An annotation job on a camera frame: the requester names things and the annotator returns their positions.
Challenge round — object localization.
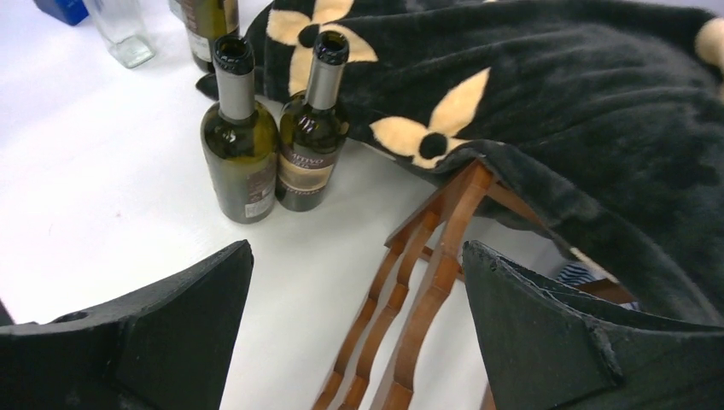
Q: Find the blue striped cloth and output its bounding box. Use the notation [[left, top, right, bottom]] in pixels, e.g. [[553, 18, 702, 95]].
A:
[[555, 261, 641, 312]]

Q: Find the black floral blanket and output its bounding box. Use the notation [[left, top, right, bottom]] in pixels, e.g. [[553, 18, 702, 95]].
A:
[[196, 0, 724, 328]]

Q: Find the dark wine bottle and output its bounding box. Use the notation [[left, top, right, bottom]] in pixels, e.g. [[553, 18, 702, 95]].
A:
[[275, 31, 350, 212], [200, 34, 278, 224]]

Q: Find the green wine bottle back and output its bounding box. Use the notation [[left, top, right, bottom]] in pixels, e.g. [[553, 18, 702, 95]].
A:
[[168, 0, 239, 73]]

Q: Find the small clear square bottle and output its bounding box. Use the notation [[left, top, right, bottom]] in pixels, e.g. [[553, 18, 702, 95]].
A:
[[83, 0, 156, 69]]

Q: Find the blue liquid square bottle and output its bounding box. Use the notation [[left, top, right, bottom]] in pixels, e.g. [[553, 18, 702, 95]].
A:
[[33, 0, 89, 26]]

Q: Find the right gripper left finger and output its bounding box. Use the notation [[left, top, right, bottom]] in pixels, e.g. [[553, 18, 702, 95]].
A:
[[1, 240, 254, 409]]

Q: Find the wooden wine rack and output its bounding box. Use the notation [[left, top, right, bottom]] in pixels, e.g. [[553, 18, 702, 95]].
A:
[[312, 160, 638, 410]]

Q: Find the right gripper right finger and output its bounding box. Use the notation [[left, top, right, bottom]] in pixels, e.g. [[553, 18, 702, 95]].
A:
[[462, 241, 723, 409]]

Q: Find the dark wine bottle front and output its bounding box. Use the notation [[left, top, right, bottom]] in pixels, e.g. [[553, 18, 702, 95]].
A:
[[200, 34, 278, 224]]

